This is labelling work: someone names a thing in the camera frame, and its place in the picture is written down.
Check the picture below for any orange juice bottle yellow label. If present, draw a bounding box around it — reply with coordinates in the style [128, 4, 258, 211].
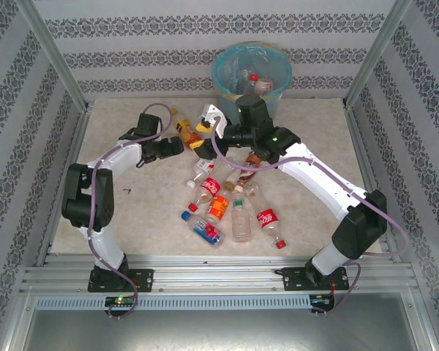
[170, 107, 203, 148]

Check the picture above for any clear bottle red white label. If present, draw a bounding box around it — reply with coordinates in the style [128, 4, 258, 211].
[185, 158, 217, 190]

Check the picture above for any cola bottle peach label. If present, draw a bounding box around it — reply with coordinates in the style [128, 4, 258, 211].
[247, 72, 276, 97]

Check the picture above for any small bottle gold cap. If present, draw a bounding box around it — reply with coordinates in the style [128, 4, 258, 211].
[222, 165, 239, 193]

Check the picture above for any brown label bottle cream cap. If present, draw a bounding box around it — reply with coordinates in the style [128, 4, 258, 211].
[233, 151, 265, 195]

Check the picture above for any blue cap blue label bottle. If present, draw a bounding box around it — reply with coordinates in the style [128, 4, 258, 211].
[180, 210, 227, 250]

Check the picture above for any large red label cola bottle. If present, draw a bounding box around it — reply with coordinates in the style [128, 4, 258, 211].
[248, 181, 288, 251]

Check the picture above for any grey metal mesh bin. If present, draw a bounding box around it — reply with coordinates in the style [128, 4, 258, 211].
[211, 40, 293, 124]

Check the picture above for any blue plastic bin liner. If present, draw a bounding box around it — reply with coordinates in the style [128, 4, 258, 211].
[212, 41, 293, 102]

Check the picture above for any small red label cola bottle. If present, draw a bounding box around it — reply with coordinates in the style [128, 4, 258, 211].
[187, 176, 223, 214]

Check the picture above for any bottle with orange label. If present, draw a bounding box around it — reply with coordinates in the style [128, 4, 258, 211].
[203, 195, 231, 224]

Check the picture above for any clear bottle green cap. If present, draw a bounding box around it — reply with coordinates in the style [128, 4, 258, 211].
[230, 198, 252, 245]

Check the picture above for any grey metal sheet panel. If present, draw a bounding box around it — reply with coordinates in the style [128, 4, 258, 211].
[21, 309, 425, 351]

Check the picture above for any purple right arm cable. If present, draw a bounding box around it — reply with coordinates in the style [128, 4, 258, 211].
[210, 127, 410, 319]

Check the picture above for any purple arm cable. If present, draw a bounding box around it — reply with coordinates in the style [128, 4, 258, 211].
[210, 127, 410, 319]
[87, 102, 176, 320]

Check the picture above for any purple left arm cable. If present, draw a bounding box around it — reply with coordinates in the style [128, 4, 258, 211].
[87, 102, 176, 320]

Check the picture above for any aluminium side rail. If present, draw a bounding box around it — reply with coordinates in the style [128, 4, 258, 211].
[36, 105, 92, 266]
[345, 105, 399, 264]

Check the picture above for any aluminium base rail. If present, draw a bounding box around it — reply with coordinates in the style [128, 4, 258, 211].
[20, 254, 420, 298]

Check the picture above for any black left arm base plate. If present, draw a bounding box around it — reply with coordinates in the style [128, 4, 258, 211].
[87, 268, 154, 293]

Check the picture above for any aluminium frame post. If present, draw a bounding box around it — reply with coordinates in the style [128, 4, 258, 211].
[14, 0, 92, 110]
[345, 0, 413, 107]

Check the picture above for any grey slotted cable duct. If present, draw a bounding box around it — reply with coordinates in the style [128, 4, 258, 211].
[34, 295, 312, 311]

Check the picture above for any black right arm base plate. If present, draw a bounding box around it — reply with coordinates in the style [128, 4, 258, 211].
[280, 266, 348, 292]

